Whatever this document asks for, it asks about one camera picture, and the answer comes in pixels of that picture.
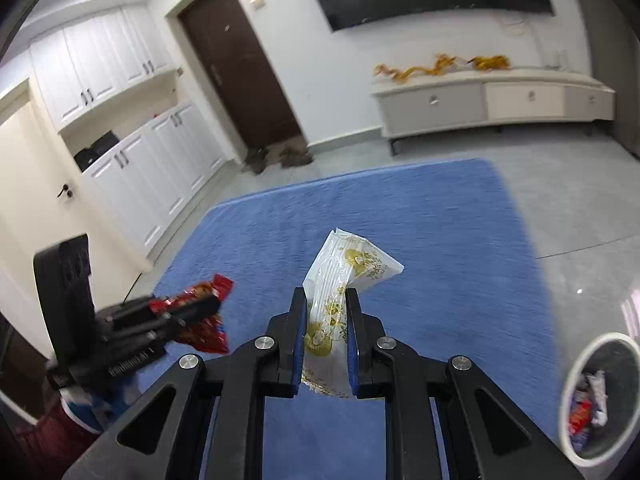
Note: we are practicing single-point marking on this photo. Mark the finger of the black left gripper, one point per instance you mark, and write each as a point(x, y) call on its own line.
point(191, 330)
point(184, 306)

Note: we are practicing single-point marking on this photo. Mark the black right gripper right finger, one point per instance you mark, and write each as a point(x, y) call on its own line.
point(444, 420)

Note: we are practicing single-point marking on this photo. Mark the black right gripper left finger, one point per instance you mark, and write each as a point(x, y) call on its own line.
point(204, 419)

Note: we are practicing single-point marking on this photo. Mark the red snack bag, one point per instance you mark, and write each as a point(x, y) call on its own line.
point(221, 287)

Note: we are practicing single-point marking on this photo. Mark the white yellow snack bag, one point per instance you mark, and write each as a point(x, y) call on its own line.
point(345, 261)

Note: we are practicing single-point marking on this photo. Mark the white tissue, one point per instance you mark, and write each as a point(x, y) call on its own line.
point(599, 411)

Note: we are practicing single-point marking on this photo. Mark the white round trash bin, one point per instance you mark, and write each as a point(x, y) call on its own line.
point(618, 355)

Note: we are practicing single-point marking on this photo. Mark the blue gloved left hand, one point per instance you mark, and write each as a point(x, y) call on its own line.
point(96, 412)

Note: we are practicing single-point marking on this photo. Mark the long red snack packet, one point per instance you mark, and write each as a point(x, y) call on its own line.
point(579, 419)

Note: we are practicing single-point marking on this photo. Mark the white lower cupboards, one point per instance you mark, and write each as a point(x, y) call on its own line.
point(146, 179)

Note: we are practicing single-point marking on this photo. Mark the white cupboards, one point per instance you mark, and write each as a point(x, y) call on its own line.
point(84, 63)
point(146, 179)

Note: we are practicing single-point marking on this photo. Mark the cream interior door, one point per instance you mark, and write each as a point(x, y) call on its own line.
point(43, 202)

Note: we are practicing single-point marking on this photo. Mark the left brown shoe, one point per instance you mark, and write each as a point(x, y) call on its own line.
point(256, 160)

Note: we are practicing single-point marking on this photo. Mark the brown shoe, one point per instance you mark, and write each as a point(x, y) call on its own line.
point(256, 160)
point(295, 157)

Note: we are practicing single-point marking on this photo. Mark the right brown shoe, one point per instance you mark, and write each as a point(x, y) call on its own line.
point(295, 157)

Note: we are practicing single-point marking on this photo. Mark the black box on counter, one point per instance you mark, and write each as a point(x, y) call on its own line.
point(85, 157)

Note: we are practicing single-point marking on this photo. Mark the white upper cupboards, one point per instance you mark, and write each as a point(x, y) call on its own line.
point(84, 63)

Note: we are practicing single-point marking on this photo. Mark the dark brown entrance door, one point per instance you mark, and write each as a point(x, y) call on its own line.
point(239, 70)

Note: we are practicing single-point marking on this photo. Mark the white tv cabinet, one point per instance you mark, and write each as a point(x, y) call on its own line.
point(472, 99)

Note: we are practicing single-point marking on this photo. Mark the golden dragon ornament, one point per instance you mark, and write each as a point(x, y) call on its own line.
point(444, 63)

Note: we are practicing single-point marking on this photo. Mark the grey steel refrigerator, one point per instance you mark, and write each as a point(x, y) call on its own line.
point(613, 53)

